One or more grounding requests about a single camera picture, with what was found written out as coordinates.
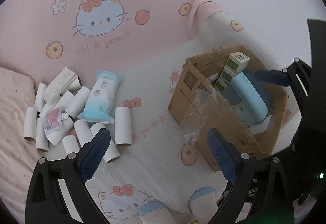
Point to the green white cartoon printed box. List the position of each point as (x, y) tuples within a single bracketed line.
[(236, 62)]

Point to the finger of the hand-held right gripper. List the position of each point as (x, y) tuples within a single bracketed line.
[(275, 76)]

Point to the brown cardboard box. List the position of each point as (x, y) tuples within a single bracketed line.
[(229, 132)]

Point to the white sock with blue toe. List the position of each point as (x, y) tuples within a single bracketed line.
[(155, 213), (202, 198)]

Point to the pile of paper tubes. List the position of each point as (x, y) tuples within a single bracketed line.
[(123, 124)]

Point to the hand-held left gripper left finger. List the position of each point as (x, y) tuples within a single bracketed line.
[(93, 160)]

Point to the clear plastic wrap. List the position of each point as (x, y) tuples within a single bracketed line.
[(201, 109)]

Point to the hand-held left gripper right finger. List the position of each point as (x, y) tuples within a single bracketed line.
[(224, 160)]

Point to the red white spout pouch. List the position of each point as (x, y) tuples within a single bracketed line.
[(52, 121)]

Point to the light blue case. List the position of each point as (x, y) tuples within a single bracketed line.
[(248, 96)]

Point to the blue wet wipes packet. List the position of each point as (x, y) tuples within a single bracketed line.
[(98, 101)]

